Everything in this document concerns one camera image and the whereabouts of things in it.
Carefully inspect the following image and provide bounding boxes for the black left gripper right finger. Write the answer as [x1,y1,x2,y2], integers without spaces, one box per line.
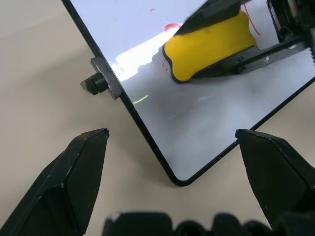
[235,128,315,231]

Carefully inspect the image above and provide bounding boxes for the yellow eraser with black felt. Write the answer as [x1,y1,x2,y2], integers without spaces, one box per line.
[161,9,258,85]

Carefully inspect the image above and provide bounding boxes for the black-framed whiteboard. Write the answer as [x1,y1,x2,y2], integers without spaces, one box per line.
[61,0,315,187]

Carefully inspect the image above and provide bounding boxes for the black whiteboard clamp knob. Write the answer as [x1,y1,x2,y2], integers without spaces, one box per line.
[79,58,123,100]

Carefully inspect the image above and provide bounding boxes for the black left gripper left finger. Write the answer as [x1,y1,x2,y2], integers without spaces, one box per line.
[0,128,110,236]

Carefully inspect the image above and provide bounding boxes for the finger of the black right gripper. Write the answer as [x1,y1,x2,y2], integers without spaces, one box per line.
[193,36,309,80]
[175,0,242,35]

